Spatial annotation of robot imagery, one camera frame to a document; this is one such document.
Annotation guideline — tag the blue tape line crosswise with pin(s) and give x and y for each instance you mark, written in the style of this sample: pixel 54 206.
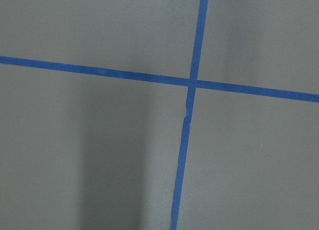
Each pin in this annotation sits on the blue tape line crosswise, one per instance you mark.
pixel 244 89

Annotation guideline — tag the blue tape line lengthwise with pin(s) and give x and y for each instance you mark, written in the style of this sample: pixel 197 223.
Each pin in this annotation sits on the blue tape line lengthwise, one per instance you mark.
pixel 189 105

